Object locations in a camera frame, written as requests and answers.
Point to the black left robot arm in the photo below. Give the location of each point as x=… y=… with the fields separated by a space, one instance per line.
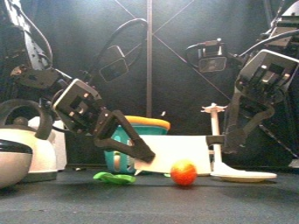
x=23 y=38

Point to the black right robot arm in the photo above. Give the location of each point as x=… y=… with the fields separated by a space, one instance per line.
x=287 y=26

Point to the white stand with round base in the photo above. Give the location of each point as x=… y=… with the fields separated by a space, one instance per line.
x=215 y=122

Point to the teal basket orange rim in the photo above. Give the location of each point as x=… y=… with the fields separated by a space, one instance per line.
x=150 y=129

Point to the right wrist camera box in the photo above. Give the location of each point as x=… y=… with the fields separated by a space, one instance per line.
x=213 y=62

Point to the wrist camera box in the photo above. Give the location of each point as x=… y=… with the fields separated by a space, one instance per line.
x=113 y=68
x=213 y=62

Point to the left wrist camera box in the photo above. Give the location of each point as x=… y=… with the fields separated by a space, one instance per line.
x=113 y=68

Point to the upright metal frame pole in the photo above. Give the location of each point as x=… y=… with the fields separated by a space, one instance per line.
x=149 y=58

